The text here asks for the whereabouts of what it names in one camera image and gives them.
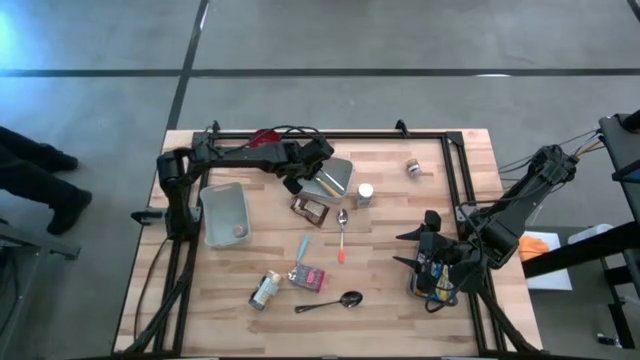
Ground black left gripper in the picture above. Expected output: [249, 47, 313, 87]
[283, 157, 322, 197]

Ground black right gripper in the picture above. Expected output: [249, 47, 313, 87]
[392, 225, 477, 302]

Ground blue yellow snack packet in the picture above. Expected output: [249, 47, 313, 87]
[430, 262, 454, 301]

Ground steel utensil light blue handle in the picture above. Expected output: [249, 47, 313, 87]
[287, 234, 311, 284]

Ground smoked paprika tin red lid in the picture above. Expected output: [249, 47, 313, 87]
[292, 264, 327, 294]

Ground brown snack packet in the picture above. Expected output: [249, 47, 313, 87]
[290, 195, 331, 229]

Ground dark translucent plastic bin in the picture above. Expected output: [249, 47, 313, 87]
[409, 232, 459, 307]

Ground red bowl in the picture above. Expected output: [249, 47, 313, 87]
[248, 128, 282, 149]

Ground bagel sesame seasoning jar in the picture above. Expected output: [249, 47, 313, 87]
[355, 182, 375, 209]

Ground dark steel spoon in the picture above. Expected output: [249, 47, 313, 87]
[294, 290, 364, 315]

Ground orange cloth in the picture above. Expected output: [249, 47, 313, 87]
[519, 237, 551, 262]

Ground white paper sheet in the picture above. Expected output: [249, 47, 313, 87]
[527, 230, 574, 292]

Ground black equipment stand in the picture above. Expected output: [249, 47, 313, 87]
[522, 108, 640, 351]

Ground white plastic container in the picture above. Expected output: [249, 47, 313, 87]
[567, 223, 615, 246]

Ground grey metal stand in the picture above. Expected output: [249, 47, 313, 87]
[0, 219, 82, 261]

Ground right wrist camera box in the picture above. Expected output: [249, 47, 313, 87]
[423, 209, 443, 233]

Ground steel spoon orange handle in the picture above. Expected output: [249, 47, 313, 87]
[336, 208, 350, 265]

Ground black table frame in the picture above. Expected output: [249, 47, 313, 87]
[117, 119, 544, 357]

